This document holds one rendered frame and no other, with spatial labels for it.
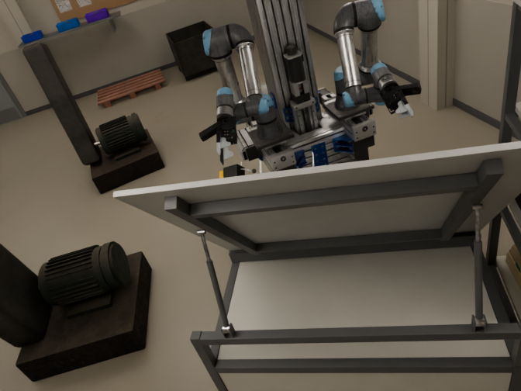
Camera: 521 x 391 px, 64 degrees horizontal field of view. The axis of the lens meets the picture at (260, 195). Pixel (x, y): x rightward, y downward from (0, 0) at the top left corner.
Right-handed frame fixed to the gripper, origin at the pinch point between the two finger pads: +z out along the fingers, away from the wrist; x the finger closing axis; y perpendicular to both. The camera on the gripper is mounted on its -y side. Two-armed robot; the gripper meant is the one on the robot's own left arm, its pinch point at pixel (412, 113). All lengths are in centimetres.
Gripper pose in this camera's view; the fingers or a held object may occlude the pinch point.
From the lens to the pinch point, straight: 186.3
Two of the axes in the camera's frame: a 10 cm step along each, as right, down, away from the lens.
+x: -5.2, -4.8, -7.1
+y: -8.4, 4.5, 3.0
